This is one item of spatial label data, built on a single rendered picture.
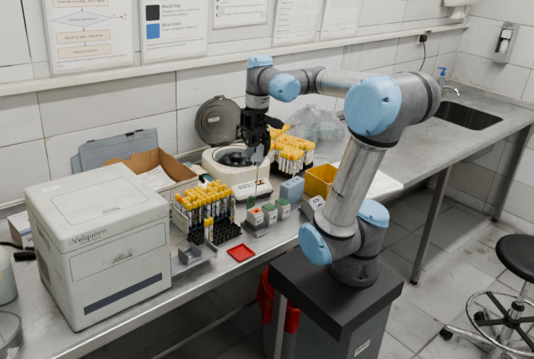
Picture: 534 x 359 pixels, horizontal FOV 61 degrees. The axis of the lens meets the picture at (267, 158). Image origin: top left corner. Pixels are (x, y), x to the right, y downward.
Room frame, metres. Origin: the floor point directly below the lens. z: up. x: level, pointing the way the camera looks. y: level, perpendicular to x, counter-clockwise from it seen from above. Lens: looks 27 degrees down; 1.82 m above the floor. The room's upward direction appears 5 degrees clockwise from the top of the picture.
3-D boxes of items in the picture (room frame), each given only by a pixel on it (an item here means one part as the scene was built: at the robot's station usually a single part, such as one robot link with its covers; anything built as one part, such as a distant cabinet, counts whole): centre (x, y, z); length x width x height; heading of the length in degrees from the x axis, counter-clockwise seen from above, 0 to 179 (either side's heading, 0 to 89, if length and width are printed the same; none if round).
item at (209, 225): (1.25, 0.16, 0.93); 0.17 x 0.09 x 0.11; 134
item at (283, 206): (1.41, -0.07, 0.91); 0.05 x 0.04 x 0.07; 43
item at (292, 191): (1.50, -0.11, 0.92); 0.10 x 0.07 x 0.10; 140
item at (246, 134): (1.29, 0.05, 1.28); 0.09 x 0.08 x 0.12; 136
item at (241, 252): (1.18, 0.06, 0.88); 0.07 x 0.07 x 0.01; 43
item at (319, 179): (1.60, -0.25, 0.93); 0.13 x 0.13 x 0.10; 41
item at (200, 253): (1.07, 0.23, 0.92); 0.21 x 0.07 x 0.05; 133
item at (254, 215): (1.32, 0.03, 0.92); 0.05 x 0.04 x 0.06; 46
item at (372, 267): (1.07, -0.29, 0.99); 0.15 x 0.15 x 0.10
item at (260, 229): (1.32, 0.03, 0.89); 0.09 x 0.05 x 0.04; 46
